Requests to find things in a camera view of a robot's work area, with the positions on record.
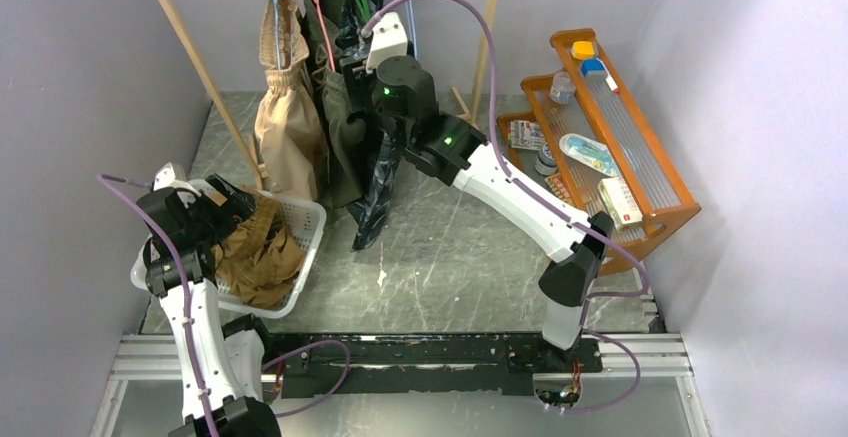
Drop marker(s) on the colourful snack packet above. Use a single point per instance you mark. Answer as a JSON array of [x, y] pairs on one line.
[[525, 135]]

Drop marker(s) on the crayon pack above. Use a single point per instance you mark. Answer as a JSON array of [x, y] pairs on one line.
[[557, 187]]

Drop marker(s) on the light blue wire hanger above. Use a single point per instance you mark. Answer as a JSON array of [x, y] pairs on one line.
[[411, 27]]

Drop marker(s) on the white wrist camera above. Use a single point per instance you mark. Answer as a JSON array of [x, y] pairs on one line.
[[170, 176], [388, 39]]

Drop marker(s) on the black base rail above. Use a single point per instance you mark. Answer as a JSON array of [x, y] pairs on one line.
[[310, 364]]

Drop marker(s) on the wooden clothes rack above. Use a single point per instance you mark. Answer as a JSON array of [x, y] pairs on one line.
[[248, 147]]

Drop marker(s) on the light blue oval package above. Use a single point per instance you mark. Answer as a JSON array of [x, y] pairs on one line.
[[590, 153]]

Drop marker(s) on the white red box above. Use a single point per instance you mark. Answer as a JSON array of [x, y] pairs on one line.
[[620, 203]]

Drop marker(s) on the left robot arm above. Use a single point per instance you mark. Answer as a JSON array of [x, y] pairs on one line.
[[220, 364]]

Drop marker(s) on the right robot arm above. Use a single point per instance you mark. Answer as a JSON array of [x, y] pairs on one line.
[[398, 95]]

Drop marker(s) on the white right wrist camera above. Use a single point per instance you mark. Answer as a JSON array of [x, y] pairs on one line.
[[388, 39]]

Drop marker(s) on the pink wire hanger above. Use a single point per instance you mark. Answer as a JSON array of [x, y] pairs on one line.
[[326, 37]]

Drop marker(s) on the clear plastic jar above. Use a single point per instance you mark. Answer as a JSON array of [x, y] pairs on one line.
[[562, 88]]

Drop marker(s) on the orange wooden shelf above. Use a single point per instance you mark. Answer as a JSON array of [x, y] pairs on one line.
[[607, 113]]

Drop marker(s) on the yellow sponge block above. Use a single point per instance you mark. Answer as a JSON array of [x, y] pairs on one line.
[[583, 50]]

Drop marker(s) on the beige shorts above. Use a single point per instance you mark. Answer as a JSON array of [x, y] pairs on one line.
[[288, 128]]

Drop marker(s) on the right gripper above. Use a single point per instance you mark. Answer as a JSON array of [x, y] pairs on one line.
[[358, 80]]

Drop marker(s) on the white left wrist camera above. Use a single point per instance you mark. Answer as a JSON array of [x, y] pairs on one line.
[[170, 176]]

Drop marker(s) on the blue white box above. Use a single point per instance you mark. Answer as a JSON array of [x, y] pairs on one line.
[[594, 70]]

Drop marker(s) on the white plastic laundry basket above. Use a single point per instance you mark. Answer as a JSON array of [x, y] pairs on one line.
[[181, 214]]

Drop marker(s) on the brown shorts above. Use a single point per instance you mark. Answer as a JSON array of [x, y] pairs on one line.
[[261, 259]]

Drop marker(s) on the olive green shorts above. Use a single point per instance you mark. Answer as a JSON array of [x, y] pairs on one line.
[[344, 136]]

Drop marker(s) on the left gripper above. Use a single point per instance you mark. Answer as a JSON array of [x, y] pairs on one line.
[[236, 207]]

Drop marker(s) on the round tin can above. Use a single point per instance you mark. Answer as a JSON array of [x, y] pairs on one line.
[[545, 163]]

